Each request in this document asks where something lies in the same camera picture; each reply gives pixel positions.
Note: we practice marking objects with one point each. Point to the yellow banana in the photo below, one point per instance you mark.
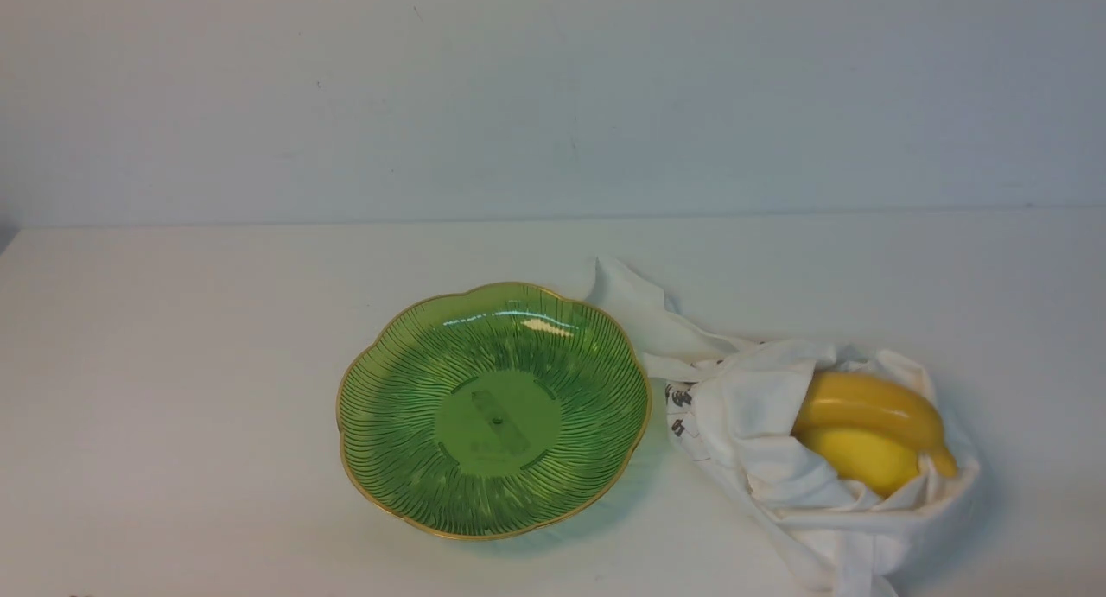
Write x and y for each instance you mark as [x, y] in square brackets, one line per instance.
[861, 401]

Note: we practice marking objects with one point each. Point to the white cloth bag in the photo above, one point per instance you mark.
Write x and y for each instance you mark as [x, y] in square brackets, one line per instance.
[731, 403]

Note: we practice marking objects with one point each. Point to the green ribbed glass plate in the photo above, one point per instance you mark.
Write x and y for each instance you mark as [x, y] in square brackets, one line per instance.
[492, 413]

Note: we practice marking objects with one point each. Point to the yellow lemon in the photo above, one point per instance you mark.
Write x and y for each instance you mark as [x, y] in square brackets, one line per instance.
[880, 463]

